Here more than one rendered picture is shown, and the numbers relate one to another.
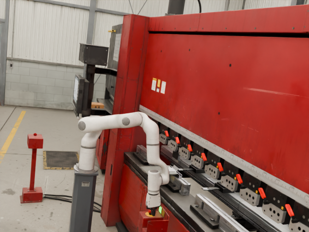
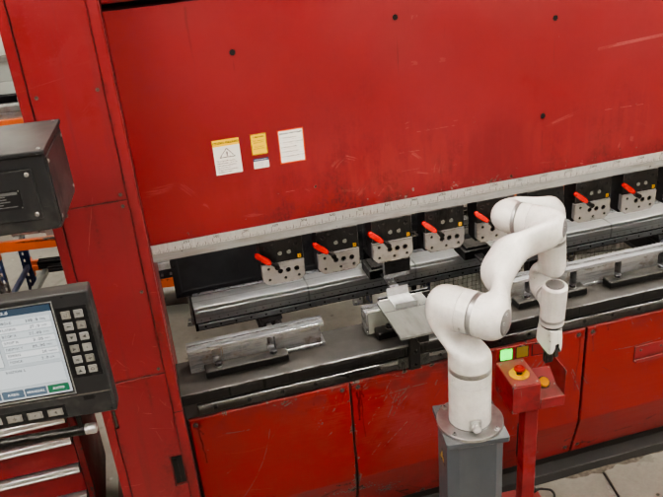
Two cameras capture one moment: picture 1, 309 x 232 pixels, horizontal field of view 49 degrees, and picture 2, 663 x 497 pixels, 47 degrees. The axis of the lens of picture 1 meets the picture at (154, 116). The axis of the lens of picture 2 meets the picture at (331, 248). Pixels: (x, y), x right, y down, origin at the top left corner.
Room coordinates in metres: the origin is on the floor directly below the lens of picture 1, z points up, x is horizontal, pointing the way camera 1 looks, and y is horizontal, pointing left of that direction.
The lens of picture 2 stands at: (2.50, 2.23, 2.44)
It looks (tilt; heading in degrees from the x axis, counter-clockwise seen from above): 26 degrees down; 282
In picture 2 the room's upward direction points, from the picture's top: 5 degrees counter-clockwise
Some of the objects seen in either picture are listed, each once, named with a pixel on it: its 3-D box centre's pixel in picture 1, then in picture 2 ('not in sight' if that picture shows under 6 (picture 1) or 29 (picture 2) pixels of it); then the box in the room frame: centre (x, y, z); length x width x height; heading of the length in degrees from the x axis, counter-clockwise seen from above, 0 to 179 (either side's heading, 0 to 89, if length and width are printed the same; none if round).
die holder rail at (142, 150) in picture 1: (148, 156); (257, 343); (3.30, 0.01, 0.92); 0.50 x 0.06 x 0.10; 26
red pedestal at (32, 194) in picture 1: (33, 167); not in sight; (3.87, 1.36, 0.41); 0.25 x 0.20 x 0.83; 116
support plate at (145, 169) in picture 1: (158, 170); (411, 316); (2.74, -0.10, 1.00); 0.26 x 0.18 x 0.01; 116
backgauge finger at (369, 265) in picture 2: (190, 168); (385, 273); (2.87, -0.38, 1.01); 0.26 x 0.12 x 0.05; 116
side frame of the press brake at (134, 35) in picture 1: (150, 125); (124, 291); (3.76, 0.03, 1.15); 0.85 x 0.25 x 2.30; 116
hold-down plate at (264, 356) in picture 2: (140, 158); (247, 362); (3.32, 0.08, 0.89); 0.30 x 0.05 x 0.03; 26
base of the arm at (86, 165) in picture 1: (87, 157); (470, 394); (2.53, 0.47, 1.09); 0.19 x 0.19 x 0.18
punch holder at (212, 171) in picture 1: (216, 165); (539, 205); (2.29, -0.48, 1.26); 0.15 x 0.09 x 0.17; 26
